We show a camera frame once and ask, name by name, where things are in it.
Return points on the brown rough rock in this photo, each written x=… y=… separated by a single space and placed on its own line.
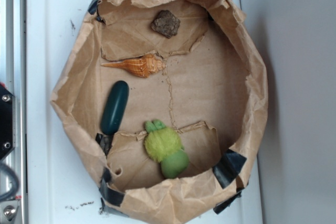
x=166 y=23

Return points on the brown paper bag tray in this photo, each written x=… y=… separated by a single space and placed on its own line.
x=213 y=93

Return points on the orange spiral seashell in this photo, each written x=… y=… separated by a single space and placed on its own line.
x=141 y=67

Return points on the green fuzzy plush toy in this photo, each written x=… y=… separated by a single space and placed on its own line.
x=164 y=146

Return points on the dark green oblong capsule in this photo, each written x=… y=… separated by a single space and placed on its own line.
x=114 y=108

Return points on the black metal bracket plate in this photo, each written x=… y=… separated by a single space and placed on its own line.
x=8 y=142

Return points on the aluminium frame rail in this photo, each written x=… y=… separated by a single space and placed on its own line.
x=13 y=78

